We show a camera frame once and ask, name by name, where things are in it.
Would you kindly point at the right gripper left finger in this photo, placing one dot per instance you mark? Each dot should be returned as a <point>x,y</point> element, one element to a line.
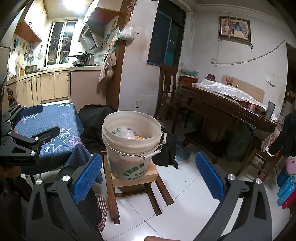
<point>65,209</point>

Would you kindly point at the squashed orange paper cup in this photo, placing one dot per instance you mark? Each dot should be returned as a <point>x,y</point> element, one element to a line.
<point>139,138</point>

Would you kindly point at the steel kettle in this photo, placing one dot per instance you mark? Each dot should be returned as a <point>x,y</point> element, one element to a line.
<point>88,59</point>

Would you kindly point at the range hood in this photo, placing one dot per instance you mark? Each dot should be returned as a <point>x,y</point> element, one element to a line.
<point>91,37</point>

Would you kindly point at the clear plastic bag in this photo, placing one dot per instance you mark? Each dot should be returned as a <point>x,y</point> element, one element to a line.
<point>127,133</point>

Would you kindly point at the dark wooden dining table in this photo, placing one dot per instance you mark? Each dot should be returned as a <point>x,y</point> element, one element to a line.
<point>225,114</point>

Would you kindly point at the silver rice cooker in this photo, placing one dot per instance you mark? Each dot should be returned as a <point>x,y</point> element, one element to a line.
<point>31,69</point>

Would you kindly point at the black frying pan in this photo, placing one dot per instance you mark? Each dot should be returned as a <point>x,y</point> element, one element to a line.
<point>79,56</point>

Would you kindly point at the hanging white plastic bag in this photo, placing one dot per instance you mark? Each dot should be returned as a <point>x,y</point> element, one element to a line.
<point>127,34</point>

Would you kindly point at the dark wooden chair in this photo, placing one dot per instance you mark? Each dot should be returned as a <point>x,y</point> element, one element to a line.
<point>167,92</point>

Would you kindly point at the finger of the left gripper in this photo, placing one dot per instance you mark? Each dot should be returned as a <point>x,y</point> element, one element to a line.
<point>31,110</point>
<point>44,137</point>

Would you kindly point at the small wooden stool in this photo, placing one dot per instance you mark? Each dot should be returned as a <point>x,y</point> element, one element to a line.
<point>118,188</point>

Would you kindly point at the black garbage bag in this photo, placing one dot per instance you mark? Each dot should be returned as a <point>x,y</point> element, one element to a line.
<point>11,99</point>

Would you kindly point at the white plastic bucket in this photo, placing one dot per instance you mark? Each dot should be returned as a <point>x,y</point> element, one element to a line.
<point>129,159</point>

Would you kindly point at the person right hand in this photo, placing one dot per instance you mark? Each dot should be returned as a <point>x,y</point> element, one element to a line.
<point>153,238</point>

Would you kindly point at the kitchen window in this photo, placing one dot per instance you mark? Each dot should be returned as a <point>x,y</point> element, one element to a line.
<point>59,42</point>

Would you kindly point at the hanging cloth bags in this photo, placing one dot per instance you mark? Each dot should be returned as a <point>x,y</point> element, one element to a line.
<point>107,71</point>

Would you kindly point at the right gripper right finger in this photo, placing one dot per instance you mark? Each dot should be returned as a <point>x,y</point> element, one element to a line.
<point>254,218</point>

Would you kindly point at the framed picture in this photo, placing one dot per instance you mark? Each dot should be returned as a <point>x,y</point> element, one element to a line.
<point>235,29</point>

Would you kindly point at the beige lower cabinets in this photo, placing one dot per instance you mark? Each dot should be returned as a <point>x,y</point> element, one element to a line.
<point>79,85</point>

